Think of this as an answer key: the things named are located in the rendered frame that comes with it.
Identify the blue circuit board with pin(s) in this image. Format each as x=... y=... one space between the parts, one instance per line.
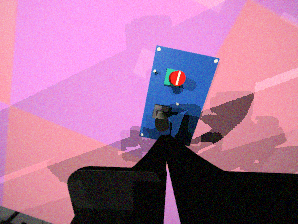
x=178 y=87

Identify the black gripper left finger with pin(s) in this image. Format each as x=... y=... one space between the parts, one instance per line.
x=140 y=188

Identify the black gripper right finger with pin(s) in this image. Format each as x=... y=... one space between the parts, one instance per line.
x=203 y=191

